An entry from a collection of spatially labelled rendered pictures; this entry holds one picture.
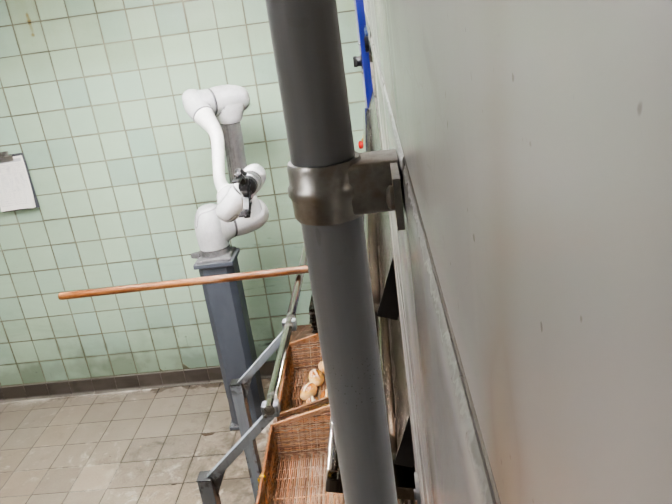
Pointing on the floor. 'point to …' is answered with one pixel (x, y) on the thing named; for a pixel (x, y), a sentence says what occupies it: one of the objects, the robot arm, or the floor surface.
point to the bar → (208, 481)
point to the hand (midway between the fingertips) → (239, 198)
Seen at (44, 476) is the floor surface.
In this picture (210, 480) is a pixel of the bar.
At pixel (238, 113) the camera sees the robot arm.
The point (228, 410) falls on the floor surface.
